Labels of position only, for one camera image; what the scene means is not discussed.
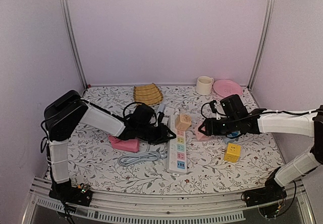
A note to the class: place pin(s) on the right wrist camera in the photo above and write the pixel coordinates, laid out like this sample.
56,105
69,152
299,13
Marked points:
233,107

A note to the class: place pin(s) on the right aluminium frame post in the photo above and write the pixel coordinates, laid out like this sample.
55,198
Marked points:
262,42

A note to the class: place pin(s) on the beige cube socket adapter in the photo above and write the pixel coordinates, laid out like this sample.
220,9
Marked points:
183,122

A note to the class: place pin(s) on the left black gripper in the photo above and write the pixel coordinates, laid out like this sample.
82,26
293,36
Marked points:
162,137

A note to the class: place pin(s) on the pink cube socket adapter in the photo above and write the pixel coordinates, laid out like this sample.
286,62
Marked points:
199,135

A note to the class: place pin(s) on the left aluminium frame post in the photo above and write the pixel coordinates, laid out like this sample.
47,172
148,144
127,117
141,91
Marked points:
73,43

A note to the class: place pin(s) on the cream ceramic mug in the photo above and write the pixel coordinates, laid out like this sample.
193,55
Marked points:
204,85

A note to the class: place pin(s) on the pink triangular power strip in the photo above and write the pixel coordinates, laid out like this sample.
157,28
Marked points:
131,145

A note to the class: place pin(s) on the woven bamboo tray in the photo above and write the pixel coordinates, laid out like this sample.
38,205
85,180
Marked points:
148,94

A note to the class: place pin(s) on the floral tablecloth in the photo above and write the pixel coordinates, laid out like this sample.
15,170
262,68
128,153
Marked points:
93,161

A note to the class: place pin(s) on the bright blue plug adapter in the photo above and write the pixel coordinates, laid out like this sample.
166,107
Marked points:
233,135

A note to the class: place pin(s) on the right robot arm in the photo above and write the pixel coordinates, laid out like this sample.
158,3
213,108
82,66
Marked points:
292,138

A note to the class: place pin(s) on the white power strip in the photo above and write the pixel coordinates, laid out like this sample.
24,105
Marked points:
177,155

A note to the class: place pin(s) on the pink plate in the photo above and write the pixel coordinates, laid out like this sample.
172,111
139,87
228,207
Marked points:
225,88

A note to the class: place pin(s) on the aluminium frame post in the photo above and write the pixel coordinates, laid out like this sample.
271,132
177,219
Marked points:
73,43
262,42

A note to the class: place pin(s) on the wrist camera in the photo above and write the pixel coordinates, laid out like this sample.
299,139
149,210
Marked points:
143,115
233,107

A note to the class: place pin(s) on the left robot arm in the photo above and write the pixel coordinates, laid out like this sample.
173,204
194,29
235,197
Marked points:
63,115

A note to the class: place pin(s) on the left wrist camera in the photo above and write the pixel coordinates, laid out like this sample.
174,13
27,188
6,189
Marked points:
143,115

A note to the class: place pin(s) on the front aluminium rail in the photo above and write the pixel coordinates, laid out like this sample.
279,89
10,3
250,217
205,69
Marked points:
114,207

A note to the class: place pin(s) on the yellow cube socket adapter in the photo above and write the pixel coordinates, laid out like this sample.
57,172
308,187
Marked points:
232,152

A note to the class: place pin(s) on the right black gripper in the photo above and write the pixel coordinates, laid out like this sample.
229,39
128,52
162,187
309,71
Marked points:
211,129

